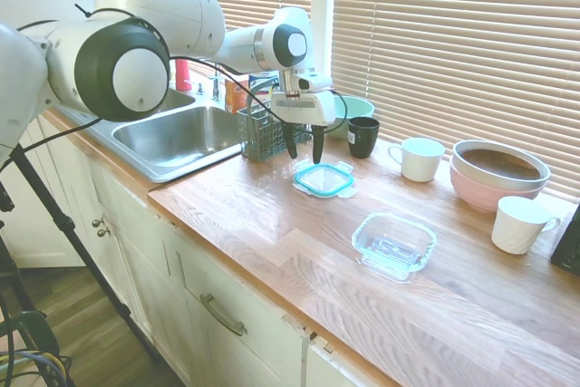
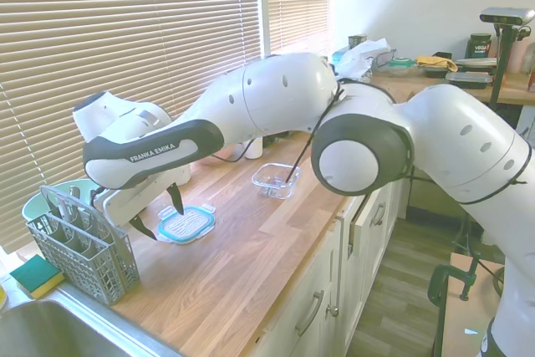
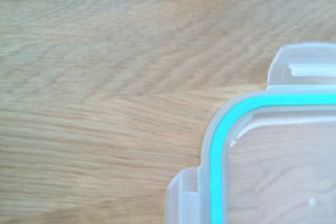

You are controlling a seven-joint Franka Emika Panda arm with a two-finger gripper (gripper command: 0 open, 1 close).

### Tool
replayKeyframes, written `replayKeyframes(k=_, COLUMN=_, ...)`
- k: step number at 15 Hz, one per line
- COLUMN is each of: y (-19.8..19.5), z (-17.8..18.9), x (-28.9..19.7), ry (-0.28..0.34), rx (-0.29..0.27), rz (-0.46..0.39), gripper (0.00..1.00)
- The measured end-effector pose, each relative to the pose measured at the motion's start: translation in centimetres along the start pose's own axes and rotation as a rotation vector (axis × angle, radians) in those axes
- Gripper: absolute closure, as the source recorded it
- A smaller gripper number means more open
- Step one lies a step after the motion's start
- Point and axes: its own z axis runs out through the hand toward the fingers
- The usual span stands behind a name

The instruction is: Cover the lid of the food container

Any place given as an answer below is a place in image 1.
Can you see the wide beige window blind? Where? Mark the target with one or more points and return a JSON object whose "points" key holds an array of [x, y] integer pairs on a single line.
{"points": [[453, 42]]}

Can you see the black tripod stand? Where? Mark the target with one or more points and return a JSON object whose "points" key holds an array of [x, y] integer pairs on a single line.
{"points": [[65, 224]]}

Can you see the blue and white carton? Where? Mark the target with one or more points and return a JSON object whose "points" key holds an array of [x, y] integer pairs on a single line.
{"points": [[260, 83]]}

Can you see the mint green bowl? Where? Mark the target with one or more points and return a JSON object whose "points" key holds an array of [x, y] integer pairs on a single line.
{"points": [[358, 108]]}

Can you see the metal cabinet knob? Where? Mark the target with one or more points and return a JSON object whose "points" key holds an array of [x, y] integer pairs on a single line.
{"points": [[96, 223], [104, 231]]}

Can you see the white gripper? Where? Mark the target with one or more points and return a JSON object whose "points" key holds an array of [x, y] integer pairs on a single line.
{"points": [[301, 108]]}

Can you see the tall white mug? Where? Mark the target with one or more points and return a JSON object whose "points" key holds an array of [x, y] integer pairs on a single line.
{"points": [[516, 228]]}

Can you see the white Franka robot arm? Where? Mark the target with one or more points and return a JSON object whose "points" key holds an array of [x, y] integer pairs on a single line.
{"points": [[149, 2]]}

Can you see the stainless steel sink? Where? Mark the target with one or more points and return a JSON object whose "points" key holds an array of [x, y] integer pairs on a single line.
{"points": [[181, 138]]}

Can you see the white kitchen cabinet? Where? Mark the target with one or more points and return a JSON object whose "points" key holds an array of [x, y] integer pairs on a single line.
{"points": [[158, 278]]}

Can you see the red bottle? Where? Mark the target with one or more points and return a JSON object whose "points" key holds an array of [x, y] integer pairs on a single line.
{"points": [[183, 76]]}

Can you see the pink bowl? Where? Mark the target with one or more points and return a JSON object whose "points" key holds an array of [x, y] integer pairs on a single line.
{"points": [[480, 194]]}

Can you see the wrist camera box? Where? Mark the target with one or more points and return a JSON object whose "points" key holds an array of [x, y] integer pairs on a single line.
{"points": [[310, 83]]}

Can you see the clear lid with teal rim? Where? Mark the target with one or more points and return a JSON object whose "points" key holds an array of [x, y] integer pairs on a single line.
{"points": [[322, 178]]}

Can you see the grey plastic cutlery basket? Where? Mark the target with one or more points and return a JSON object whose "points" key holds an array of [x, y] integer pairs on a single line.
{"points": [[263, 142]]}

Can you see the black countertop appliance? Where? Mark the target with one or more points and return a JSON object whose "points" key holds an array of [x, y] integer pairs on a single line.
{"points": [[568, 246]]}

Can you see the black mug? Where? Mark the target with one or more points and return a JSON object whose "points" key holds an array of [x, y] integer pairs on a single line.
{"points": [[362, 138]]}

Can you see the square glass food container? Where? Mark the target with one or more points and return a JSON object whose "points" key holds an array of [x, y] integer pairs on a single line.
{"points": [[394, 246]]}

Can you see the orange cardboard box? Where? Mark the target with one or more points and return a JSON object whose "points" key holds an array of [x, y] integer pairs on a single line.
{"points": [[235, 97]]}

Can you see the grey bowl with brown inside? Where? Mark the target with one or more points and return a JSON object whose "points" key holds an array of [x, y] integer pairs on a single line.
{"points": [[498, 162]]}

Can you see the wide white mug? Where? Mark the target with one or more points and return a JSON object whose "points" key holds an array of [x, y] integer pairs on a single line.
{"points": [[421, 160]]}

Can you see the chrome faucet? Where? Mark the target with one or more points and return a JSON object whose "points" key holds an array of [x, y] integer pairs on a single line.
{"points": [[217, 85]]}

